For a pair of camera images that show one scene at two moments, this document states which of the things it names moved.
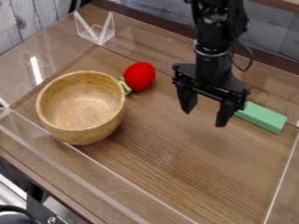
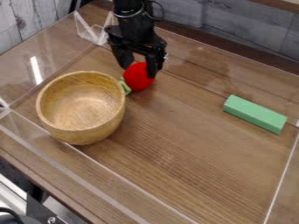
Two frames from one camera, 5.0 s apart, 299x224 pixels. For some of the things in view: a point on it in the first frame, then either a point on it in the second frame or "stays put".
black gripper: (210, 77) -> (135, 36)
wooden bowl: (80, 106) stays put
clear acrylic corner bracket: (98, 34) stays put
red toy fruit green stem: (139, 77) stays put
